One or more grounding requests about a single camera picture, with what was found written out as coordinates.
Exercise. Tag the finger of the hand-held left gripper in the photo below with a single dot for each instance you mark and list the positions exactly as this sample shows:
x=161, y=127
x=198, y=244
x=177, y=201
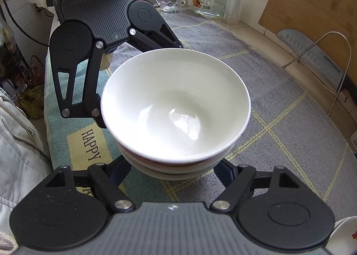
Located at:
x=167, y=32
x=98, y=120

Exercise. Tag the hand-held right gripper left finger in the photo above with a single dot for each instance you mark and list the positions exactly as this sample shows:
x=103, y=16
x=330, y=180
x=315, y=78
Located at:
x=120, y=172

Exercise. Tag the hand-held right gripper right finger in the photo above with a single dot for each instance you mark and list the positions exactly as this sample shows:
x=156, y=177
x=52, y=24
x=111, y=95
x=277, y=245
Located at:
x=226, y=174

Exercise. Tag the white plate with fruit print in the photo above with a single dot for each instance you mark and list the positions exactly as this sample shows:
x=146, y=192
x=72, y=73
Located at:
x=347, y=234

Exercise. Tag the grey checked table mat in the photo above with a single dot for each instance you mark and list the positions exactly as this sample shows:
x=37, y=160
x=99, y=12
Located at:
x=279, y=132

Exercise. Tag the yellow plastic bag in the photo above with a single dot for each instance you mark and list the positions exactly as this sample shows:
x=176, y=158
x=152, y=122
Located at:
x=32, y=101

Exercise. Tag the red net bag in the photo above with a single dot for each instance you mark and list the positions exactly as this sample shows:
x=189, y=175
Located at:
x=37, y=71

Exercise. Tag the person's white jacket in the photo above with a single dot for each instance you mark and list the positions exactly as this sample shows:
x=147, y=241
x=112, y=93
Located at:
x=22, y=160

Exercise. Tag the bamboo cutting board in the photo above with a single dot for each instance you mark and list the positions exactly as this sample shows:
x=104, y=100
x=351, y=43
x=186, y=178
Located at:
x=315, y=4

